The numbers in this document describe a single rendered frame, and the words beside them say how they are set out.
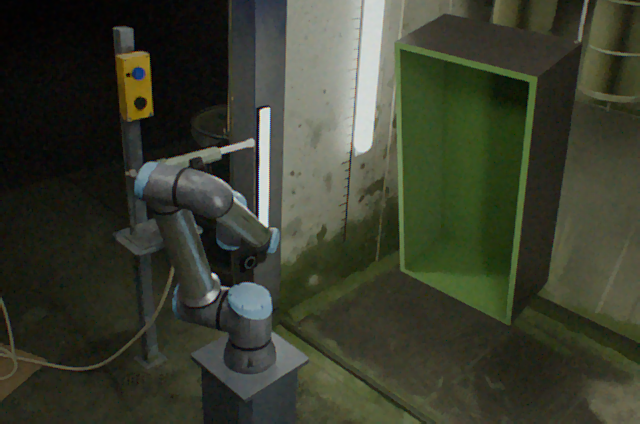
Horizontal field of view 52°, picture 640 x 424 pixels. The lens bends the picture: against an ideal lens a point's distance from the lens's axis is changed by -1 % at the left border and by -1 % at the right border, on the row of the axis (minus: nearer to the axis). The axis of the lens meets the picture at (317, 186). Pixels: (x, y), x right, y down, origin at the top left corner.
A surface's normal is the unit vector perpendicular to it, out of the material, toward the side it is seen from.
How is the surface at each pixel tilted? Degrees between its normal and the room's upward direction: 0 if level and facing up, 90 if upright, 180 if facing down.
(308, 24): 90
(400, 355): 0
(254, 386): 0
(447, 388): 0
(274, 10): 90
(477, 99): 102
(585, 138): 57
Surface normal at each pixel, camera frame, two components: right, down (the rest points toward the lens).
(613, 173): -0.56, -0.25
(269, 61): 0.71, 0.34
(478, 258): -0.09, -0.82
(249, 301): 0.13, -0.88
